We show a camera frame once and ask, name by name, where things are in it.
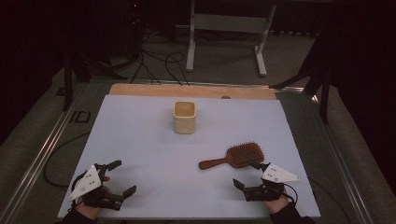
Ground black stand legs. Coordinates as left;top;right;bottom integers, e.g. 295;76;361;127
269;27;332;125
62;46;129;112

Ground left hand-held gripper cable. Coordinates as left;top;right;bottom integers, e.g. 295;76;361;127
70;170;92;208

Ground wooden paddle hairbrush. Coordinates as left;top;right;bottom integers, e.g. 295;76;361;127
198;141;265;171

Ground beige square cup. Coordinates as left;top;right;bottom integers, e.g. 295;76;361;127
172;100;197;135

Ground dark equipment rack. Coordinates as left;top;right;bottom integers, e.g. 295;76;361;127
102;0;148;63

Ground person's left hand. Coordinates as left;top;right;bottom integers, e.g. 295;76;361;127
74;175;112;220

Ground aluminium floor rail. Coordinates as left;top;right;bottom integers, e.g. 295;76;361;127
0;83;87;224
311;94;375;224
90;77;304;93

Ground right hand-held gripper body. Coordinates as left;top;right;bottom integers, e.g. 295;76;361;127
243;162;302;203

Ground white metal stand frame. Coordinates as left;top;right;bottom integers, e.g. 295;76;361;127
185;0;277;77

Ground right hand-held gripper cable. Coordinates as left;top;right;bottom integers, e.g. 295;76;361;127
281;182;299;204

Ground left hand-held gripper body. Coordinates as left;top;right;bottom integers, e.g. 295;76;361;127
68;162;125;212

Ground pale blue table mat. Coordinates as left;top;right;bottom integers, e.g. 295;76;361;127
57;93;321;220

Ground person's right hand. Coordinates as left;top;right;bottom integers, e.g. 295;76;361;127
263;192;290;215

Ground thin black floor cable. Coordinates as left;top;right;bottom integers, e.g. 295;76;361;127
307;176;353;224
43;132;92;189

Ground hand-held gripper cable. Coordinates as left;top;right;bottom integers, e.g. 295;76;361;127
70;170;92;208
281;182;299;204

